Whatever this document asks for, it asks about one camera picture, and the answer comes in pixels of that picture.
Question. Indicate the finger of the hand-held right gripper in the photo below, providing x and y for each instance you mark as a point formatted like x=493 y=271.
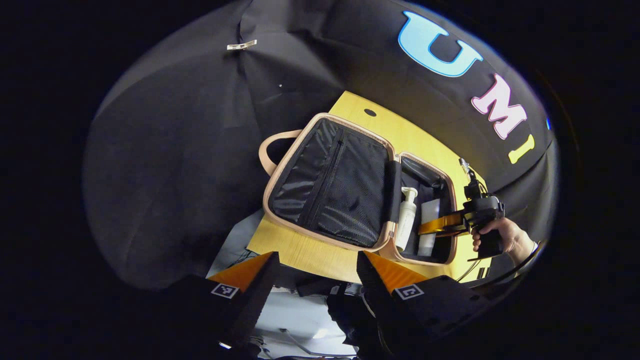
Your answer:
x=455 y=231
x=442 y=222

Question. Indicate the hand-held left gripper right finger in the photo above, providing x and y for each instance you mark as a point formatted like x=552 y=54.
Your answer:
x=380 y=300

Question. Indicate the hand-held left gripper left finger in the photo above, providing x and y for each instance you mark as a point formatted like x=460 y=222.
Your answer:
x=260 y=300

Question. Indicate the white pump bottle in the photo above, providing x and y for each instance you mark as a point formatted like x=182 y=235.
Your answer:
x=406 y=220

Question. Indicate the pink suitcase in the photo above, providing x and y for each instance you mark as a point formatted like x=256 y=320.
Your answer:
x=340 y=190

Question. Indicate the black backdrop cloth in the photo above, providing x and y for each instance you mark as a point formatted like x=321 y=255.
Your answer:
x=175 y=175

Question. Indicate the silver clip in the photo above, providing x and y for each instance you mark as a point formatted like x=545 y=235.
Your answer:
x=242 y=45

